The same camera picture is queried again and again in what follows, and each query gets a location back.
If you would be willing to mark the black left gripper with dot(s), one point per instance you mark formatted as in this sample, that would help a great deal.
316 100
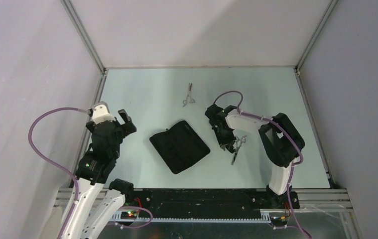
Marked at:
128 127

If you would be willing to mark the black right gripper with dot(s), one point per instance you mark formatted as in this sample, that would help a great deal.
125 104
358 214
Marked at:
228 141

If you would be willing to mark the black zippered tool case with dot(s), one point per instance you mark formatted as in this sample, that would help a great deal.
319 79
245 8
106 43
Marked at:
180 146

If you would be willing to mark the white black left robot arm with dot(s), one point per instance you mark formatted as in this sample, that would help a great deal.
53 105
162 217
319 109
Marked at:
92 173

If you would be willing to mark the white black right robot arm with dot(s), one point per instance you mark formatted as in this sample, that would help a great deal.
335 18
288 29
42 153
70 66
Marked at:
281 140

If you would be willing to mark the silver thinning scissors far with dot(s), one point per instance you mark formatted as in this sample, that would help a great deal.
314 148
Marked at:
188 99

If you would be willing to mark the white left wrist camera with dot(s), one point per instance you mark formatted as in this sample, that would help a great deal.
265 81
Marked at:
100 113

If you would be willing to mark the aluminium front frame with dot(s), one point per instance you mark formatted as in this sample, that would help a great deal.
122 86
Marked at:
334 203

